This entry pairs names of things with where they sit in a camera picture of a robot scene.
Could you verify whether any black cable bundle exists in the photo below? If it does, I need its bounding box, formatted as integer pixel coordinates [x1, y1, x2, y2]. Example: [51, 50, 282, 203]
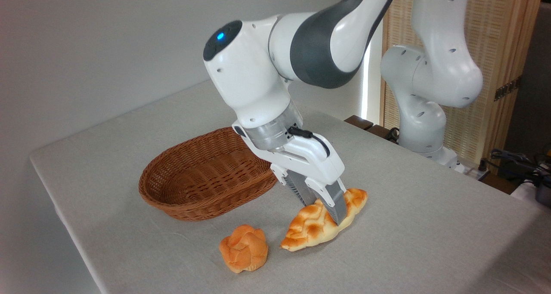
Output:
[479, 148, 551, 188]

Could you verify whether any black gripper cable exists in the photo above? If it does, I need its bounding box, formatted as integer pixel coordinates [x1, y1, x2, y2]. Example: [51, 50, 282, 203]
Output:
[288, 126, 331, 158]

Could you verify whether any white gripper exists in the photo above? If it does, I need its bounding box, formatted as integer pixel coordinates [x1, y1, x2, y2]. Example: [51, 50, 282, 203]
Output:
[232, 121, 349, 226]

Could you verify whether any round knotted bread roll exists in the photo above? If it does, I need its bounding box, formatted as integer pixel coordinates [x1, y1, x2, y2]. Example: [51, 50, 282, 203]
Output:
[219, 224, 269, 273]

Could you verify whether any long braided bread loaf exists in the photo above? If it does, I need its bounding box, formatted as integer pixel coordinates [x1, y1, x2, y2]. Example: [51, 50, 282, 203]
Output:
[281, 188, 368, 252]

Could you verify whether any dark wooden side table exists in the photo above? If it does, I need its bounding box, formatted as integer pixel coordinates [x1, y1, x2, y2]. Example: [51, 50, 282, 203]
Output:
[344, 115, 399, 145]

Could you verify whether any brown wicker basket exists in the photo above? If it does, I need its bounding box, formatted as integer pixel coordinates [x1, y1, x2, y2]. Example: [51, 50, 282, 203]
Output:
[139, 127, 279, 222]

